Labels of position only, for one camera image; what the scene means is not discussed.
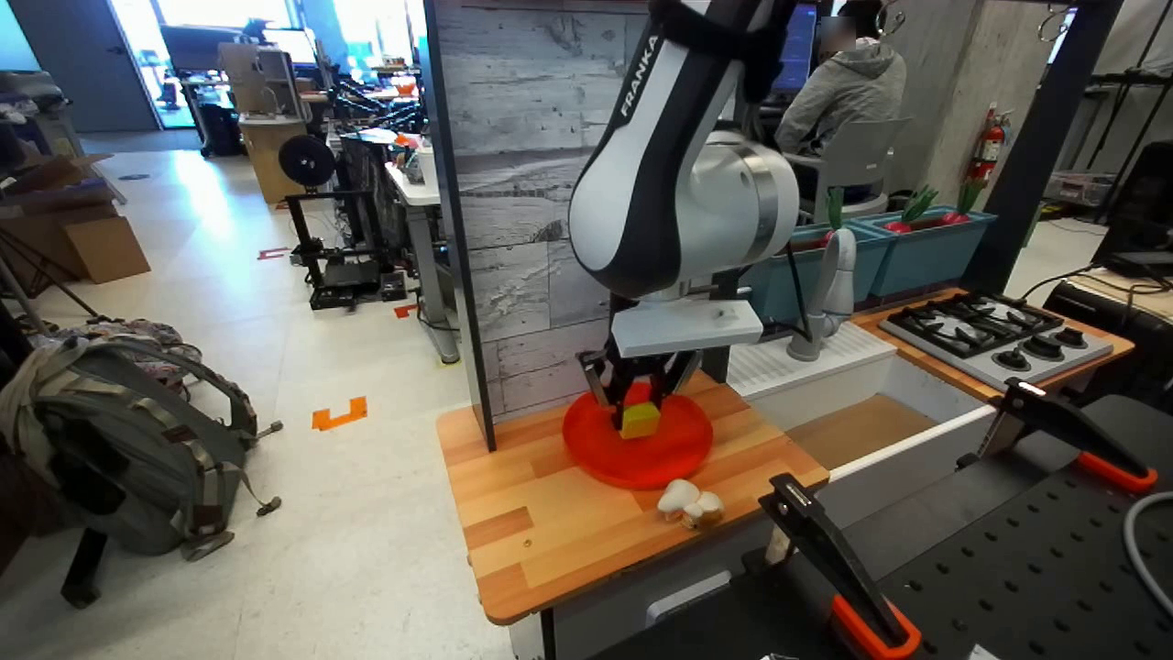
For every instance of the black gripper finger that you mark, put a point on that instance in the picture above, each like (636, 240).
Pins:
(599, 378)
(676, 389)

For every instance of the grey counter cabinet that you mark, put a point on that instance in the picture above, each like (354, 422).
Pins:
(636, 599)

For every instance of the cardboard box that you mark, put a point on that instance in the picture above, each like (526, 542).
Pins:
(108, 242)

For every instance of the stove cooktop with black burners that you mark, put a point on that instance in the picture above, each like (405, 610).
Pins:
(977, 333)

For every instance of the teal planter box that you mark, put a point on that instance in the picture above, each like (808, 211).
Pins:
(774, 305)
(935, 258)

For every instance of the white sink basin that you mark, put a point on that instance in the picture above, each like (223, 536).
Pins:
(808, 359)

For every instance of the orange floor tape marker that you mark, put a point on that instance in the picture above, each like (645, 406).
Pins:
(323, 418)

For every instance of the thick black diagonal beam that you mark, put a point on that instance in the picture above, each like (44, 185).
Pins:
(1049, 135)

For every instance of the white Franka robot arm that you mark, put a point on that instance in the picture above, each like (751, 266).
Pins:
(683, 185)

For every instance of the wooden workshop cabinet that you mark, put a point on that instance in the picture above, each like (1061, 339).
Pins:
(268, 159)

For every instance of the blue computer monitor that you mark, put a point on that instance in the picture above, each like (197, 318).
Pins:
(804, 55)

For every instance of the person in grey hoodie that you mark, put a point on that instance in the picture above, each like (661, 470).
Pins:
(849, 93)

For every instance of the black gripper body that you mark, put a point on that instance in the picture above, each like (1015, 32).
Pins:
(661, 371)

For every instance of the black perforated robot table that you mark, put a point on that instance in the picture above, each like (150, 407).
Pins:
(1038, 574)

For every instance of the grey mesh desk chair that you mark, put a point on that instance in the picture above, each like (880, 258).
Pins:
(854, 153)

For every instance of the grey sink faucet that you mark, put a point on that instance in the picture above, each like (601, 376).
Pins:
(839, 280)

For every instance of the grey backpack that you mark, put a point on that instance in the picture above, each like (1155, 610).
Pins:
(133, 440)

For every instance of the white workshop desk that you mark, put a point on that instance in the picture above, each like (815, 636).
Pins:
(422, 189)

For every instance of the yellow block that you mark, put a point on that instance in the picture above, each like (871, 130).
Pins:
(640, 422)

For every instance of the white garlic toy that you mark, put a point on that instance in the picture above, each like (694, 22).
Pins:
(683, 505)

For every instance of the red round plate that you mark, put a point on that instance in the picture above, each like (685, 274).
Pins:
(636, 462)

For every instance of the red floor tape marker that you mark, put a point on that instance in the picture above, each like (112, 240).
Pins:
(405, 310)

